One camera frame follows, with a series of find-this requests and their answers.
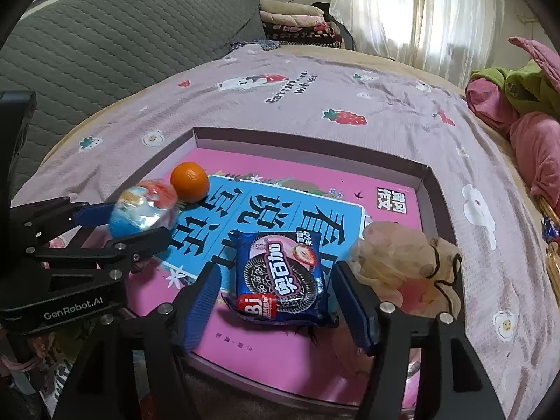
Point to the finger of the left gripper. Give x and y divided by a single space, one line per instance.
38 223
85 263

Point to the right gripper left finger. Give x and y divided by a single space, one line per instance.
164 335

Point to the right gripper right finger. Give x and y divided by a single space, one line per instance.
453 382

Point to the blue surprise egg toy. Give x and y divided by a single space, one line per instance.
147 205

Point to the blue cookie snack packet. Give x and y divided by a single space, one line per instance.
280 279

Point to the dark shallow cardboard tray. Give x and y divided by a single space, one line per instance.
434 217

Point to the small orange in tray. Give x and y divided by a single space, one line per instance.
190 182

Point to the beige mesh scrunchie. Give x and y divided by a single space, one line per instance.
405 267

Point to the pink and blue book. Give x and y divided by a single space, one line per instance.
253 193

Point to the grey quilted headboard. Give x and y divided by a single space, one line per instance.
80 56

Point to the pink quilt pile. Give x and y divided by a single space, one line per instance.
535 136

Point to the pink strawberry print bedsheet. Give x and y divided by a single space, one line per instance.
511 313

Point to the stack of folded blankets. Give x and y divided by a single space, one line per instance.
294 23

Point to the green blanket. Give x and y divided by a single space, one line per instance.
527 89

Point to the white sheer curtain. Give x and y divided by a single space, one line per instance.
448 38

